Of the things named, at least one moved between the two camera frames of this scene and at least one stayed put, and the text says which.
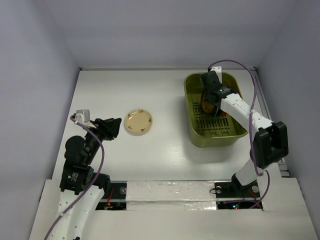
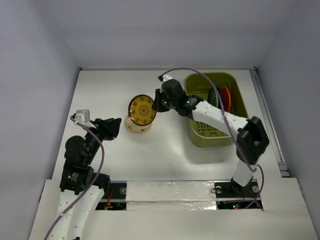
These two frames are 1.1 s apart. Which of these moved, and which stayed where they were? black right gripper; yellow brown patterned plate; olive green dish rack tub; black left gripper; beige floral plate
Moved: yellow brown patterned plate; black right gripper
Stayed: beige floral plate; olive green dish rack tub; black left gripper
